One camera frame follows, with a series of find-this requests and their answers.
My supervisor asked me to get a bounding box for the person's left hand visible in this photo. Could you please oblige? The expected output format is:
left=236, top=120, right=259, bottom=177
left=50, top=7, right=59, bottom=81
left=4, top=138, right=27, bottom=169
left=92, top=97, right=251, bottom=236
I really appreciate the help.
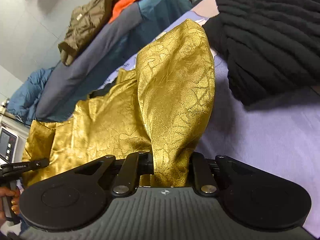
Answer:
left=0, top=186, right=21, bottom=222

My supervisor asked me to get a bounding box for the purple floral bed sheet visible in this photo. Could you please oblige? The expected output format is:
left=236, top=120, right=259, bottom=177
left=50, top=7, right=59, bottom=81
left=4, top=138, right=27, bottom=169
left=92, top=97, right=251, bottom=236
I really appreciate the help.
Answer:
left=98, top=0, right=320, bottom=238

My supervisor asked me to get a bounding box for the white control panel device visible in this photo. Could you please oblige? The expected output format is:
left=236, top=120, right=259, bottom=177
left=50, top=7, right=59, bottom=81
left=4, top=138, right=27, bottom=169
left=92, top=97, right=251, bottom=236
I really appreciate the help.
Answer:
left=0, top=127, right=19, bottom=163

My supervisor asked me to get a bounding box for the blue pillow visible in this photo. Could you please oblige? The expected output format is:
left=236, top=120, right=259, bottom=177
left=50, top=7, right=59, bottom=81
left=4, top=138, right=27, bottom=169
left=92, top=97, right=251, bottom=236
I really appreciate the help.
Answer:
left=7, top=67, right=55, bottom=125

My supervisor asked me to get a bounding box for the grey bed cover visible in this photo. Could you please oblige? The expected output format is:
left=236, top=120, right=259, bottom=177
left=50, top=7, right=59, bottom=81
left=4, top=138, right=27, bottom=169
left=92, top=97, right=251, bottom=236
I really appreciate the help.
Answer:
left=35, top=2, right=142, bottom=120

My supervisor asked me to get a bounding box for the gold satin jacket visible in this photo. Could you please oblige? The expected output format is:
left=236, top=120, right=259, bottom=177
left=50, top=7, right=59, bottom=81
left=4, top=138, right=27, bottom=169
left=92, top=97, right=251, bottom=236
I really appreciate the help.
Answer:
left=23, top=20, right=215, bottom=187

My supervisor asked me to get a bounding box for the olive green jacket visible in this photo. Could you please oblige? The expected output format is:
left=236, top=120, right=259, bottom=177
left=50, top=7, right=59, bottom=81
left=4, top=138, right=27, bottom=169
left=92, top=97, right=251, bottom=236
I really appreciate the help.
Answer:
left=58, top=0, right=119, bottom=66

